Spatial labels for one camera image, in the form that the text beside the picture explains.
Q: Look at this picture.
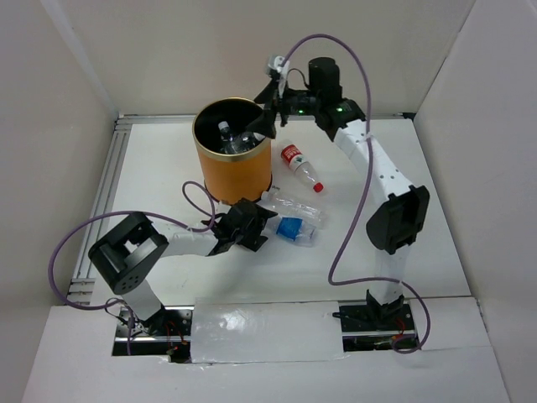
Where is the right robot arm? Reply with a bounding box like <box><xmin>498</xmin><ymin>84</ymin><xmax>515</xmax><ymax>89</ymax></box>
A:
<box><xmin>247</xmin><ymin>56</ymin><xmax>430</xmax><ymax>329</ymax></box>

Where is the white tape patch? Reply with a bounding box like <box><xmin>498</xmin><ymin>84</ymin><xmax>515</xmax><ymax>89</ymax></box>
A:
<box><xmin>190</xmin><ymin>301</ymin><xmax>344</xmax><ymax>364</ymax></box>

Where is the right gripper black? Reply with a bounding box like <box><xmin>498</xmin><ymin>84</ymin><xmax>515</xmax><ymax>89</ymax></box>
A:
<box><xmin>247</xmin><ymin>77</ymin><xmax>322</xmax><ymax>139</ymax></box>

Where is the clear bottle white cap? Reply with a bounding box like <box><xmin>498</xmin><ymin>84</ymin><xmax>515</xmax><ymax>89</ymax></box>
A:
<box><xmin>261</xmin><ymin>191</ymin><xmax>326</xmax><ymax>228</ymax></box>

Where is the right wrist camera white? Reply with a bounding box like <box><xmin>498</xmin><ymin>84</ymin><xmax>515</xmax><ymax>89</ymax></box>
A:
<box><xmin>266</xmin><ymin>55</ymin><xmax>289</xmax><ymax>97</ymax></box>

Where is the blue label clear bottle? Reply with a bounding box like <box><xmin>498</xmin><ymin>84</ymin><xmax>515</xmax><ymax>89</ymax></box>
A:
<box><xmin>274</xmin><ymin>217</ymin><xmax>317</xmax><ymax>247</ymax></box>

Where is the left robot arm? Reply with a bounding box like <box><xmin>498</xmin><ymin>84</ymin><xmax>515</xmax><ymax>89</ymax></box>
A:
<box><xmin>88</xmin><ymin>198</ymin><xmax>278</xmax><ymax>335</ymax></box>

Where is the red label clear bottle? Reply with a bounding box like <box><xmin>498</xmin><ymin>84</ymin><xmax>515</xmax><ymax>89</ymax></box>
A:
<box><xmin>279</xmin><ymin>141</ymin><xmax>324</xmax><ymax>193</ymax></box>

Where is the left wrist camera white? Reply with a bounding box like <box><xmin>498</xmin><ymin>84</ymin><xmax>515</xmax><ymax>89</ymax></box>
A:
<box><xmin>216</xmin><ymin>201</ymin><xmax>231</xmax><ymax>212</ymax></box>

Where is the orange cylindrical bin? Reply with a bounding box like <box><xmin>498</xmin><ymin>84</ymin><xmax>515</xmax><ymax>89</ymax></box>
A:
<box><xmin>192</xmin><ymin>97</ymin><xmax>273</xmax><ymax>204</ymax></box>

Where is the clear crushed bottle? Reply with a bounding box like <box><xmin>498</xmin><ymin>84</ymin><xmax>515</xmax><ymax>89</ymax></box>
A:
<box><xmin>218</xmin><ymin>121</ymin><xmax>240</xmax><ymax>154</ymax></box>

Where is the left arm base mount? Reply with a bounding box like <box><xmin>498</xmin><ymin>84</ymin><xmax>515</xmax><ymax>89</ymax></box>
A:
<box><xmin>112</xmin><ymin>306</ymin><xmax>194</xmax><ymax>364</ymax></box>

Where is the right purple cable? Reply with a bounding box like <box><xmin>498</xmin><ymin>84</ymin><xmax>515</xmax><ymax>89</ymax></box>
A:
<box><xmin>280</xmin><ymin>34</ymin><xmax>433</xmax><ymax>356</ymax></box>

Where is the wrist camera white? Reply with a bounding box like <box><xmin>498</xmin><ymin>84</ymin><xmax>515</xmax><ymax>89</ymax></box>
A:
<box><xmin>266</xmin><ymin>55</ymin><xmax>289</xmax><ymax>97</ymax></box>
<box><xmin>216</xmin><ymin>201</ymin><xmax>231</xmax><ymax>212</ymax></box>

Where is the clear bottle blue round sticker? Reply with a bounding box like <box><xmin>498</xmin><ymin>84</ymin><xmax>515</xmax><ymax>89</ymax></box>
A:
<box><xmin>234</xmin><ymin>132</ymin><xmax>265</xmax><ymax>154</ymax></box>

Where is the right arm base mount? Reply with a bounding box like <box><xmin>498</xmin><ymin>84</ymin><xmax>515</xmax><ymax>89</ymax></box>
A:
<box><xmin>332</xmin><ymin>302</ymin><xmax>419</xmax><ymax>353</ymax></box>

